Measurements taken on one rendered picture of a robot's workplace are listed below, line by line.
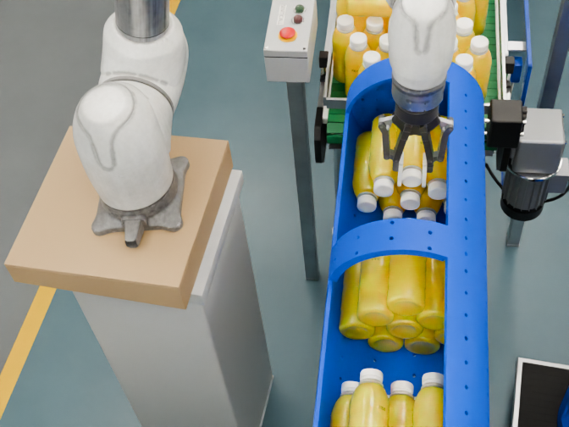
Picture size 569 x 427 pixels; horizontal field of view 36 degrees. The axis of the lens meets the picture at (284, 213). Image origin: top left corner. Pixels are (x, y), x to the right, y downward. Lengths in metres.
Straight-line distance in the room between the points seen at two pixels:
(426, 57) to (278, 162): 1.86
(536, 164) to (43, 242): 1.17
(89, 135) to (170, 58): 0.23
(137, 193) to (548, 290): 1.64
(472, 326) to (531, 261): 1.53
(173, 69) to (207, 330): 0.56
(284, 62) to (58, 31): 2.00
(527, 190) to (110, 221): 1.08
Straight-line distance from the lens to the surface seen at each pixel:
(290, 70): 2.05
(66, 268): 1.76
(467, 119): 1.74
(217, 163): 1.82
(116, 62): 1.72
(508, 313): 2.89
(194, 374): 2.12
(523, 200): 2.34
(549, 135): 2.19
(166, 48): 1.70
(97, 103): 1.62
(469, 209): 1.61
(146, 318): 1.93
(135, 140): 1.60
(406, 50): 1.40
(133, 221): 1.73
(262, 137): 3.30
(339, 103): 2.07
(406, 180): 1.71
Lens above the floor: 2.48
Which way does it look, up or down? 54 degrees down
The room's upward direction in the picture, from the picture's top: 7 degrees counter-clockwise
